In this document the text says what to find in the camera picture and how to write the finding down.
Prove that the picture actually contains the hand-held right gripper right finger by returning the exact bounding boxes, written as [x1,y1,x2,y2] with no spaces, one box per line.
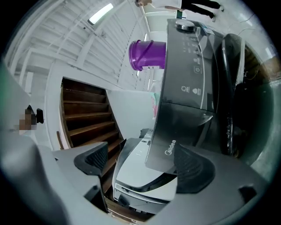
[153,144,267,225]

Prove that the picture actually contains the dark grey detergent drawer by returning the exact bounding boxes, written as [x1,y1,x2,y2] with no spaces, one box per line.
[145,100,217,176]

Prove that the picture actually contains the black round washing machine door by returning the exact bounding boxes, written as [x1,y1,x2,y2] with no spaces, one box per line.
[220,33,245,157]

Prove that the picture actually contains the silver washing machine knob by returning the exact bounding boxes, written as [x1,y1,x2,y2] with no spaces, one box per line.
[175,19,196,32]

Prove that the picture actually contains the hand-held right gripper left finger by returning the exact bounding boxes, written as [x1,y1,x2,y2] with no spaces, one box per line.
[37,142,115,225]

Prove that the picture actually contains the long ceiling light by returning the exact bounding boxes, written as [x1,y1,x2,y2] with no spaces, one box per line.
[87,3,114,25]

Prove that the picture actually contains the white appliance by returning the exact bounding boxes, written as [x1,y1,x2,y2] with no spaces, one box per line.
[111,128,178,215]

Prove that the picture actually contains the purple plastic bucket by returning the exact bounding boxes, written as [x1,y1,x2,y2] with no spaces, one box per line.
[128,39,167,71]

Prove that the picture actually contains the black head-mounted camera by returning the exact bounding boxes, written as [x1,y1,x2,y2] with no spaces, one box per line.
[36,108,45,124]

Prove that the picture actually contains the dark grey washing machine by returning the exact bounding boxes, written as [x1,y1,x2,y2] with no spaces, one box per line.
[144,18,275,176]

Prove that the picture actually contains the brown wooden staircase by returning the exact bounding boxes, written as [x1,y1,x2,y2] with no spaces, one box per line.
[58,76,128,200]

